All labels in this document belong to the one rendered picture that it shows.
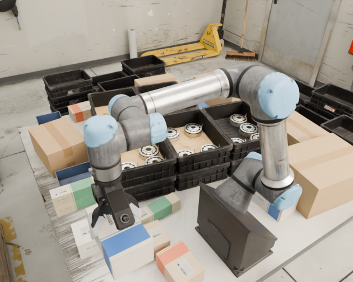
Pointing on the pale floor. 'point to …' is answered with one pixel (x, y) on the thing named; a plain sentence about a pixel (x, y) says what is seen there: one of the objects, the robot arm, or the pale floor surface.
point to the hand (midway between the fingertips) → (118, 230)
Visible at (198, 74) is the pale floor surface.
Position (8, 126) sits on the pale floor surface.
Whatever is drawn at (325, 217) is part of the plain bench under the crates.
